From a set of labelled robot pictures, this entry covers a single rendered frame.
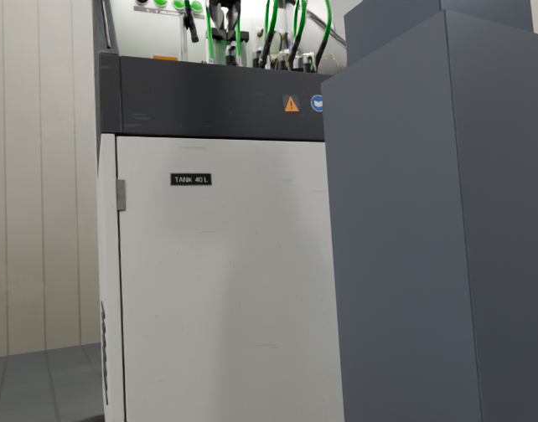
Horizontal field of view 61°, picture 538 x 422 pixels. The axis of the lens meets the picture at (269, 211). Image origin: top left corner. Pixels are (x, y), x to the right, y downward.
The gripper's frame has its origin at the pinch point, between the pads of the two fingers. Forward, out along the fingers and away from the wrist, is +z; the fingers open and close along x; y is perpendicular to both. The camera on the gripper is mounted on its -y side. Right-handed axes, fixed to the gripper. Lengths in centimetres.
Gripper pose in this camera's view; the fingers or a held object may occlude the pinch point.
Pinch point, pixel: (225, 36)
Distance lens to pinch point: 131.6
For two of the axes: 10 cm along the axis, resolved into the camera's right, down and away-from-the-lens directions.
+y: 3.6, -0.9, -9.3
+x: 9.3, -0.3, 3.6
